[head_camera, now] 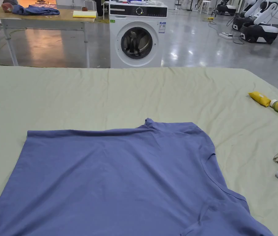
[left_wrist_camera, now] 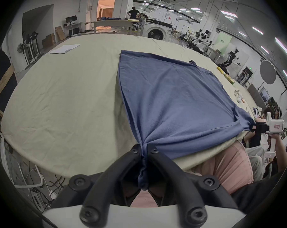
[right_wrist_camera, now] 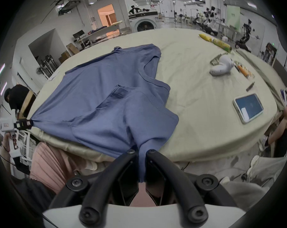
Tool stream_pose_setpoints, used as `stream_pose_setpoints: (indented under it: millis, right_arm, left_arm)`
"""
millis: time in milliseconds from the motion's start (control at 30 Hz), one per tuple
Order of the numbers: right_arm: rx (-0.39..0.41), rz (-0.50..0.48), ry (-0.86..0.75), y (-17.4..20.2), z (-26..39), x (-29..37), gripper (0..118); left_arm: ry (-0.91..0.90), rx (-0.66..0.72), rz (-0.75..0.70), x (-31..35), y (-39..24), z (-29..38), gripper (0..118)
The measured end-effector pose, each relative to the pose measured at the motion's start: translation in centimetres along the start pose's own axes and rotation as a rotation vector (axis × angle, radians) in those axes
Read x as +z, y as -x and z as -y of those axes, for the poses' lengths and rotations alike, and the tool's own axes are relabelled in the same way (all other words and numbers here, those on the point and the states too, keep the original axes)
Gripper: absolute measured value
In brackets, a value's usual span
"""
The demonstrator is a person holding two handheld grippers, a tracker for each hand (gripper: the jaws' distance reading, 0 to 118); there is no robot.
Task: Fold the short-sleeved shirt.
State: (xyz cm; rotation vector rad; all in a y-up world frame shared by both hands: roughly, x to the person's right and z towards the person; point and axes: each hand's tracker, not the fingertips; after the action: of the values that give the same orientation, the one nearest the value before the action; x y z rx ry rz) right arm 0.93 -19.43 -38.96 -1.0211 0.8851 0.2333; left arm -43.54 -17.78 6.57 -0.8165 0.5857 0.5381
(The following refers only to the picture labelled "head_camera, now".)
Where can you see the yellow snack packet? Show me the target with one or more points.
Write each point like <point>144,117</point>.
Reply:
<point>259,98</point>

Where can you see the white and black robot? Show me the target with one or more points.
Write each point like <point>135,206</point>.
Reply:
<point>259,30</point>
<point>225,7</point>
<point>246,12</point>

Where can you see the white power strip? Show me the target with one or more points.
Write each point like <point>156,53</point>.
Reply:
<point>225,35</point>

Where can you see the white washing machine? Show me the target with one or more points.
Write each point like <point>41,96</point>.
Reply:
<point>139,36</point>

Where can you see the blue shirt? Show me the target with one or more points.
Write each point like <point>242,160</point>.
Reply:
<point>119,182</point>

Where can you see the bed with pale green sheet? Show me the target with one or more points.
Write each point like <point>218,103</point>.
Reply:
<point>129,93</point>

